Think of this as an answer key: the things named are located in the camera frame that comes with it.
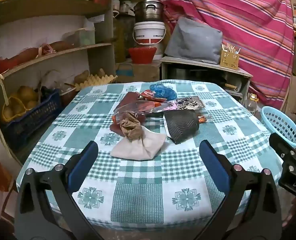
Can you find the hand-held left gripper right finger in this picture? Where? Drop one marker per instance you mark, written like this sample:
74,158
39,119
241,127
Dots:
214,165

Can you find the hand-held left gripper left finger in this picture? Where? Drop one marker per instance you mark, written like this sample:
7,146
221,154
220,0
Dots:
84,165

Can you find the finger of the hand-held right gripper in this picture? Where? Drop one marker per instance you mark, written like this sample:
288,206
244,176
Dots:
283,146

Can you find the light blue plastic basket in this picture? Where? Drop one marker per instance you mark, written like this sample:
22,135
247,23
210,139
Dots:
280,125

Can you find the small orange wrapper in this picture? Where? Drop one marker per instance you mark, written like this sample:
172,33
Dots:
202,119

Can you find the brown cloth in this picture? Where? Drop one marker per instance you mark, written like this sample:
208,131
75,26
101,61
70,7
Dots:
133,130

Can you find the beige cloth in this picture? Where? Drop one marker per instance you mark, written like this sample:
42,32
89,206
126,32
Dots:
143,147

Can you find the patterned black white cloth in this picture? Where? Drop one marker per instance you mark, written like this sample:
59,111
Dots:
190,103

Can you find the pink wrapper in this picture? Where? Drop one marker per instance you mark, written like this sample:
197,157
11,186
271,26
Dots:
169,106

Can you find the blue plastic bag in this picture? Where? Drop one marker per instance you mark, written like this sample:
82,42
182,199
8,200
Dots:
163,91

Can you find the clear plastic bottle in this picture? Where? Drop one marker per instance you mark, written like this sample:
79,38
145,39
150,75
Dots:
252,103

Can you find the green checked tablecloth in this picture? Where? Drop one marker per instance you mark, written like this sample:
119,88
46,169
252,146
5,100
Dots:
143,192

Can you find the dark blue crate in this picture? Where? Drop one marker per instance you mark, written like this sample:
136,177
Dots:
30,122

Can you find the yellow egg carton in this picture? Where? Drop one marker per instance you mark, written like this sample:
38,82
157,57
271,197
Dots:
95,80

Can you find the yellow mesh bag of fruit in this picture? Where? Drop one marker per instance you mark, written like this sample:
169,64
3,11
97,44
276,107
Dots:
15,107

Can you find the small grey cabinet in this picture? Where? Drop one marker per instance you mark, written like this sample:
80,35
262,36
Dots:
205,65

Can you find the yellow utensil holder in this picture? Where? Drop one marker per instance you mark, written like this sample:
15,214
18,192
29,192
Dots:
229,60

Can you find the red plastic bowl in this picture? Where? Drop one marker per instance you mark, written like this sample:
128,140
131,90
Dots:
141,54

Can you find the red mesh bag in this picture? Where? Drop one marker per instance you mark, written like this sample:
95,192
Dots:
25,53

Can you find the grey cushion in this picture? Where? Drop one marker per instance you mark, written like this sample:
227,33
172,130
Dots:
194,40

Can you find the red striped cloth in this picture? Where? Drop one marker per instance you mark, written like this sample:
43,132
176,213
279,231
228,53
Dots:
238,17

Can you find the cooking oil jug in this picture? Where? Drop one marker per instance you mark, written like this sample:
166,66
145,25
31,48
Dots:
119,35

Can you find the white plastic bucket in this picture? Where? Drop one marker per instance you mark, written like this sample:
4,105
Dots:
149,33

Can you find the wooden shelf unit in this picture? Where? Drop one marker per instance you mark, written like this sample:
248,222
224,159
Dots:
50,7

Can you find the metal cooking pot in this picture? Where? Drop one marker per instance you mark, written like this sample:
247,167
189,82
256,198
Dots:
148,10

